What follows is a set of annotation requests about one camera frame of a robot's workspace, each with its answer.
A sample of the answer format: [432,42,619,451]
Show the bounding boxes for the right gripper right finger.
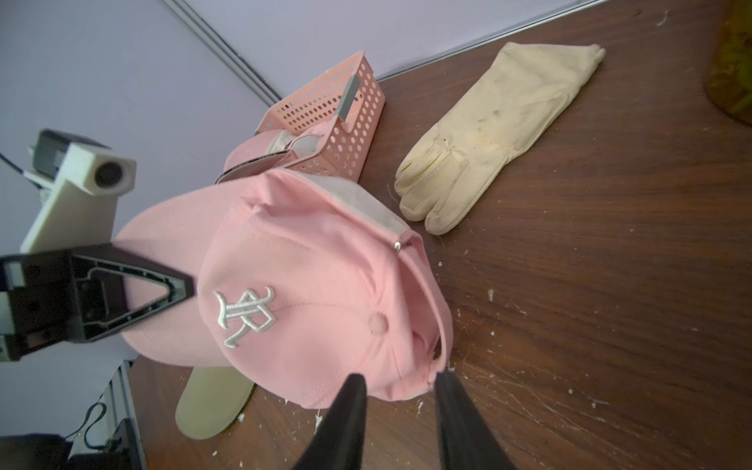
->
[434,371,515,470]

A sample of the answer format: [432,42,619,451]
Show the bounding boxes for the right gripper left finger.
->
[293,373,367,470]

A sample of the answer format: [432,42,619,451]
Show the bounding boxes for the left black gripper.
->
[1,244,194,362]

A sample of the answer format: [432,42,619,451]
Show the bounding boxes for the beige baseball cap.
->
[175,367,255,441]

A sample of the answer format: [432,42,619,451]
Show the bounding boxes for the pink baseball cap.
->
[114,170,454,409]

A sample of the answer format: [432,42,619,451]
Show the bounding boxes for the pink perforated plastic basket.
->
[257,51,386,182]

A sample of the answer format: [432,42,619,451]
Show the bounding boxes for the cream work glove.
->
[395,42,606,235]

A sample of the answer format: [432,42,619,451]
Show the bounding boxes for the potted plant in yellow vase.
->
[705,0,751,125]

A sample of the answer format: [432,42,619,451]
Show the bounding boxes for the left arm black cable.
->
[63,400,110,452]

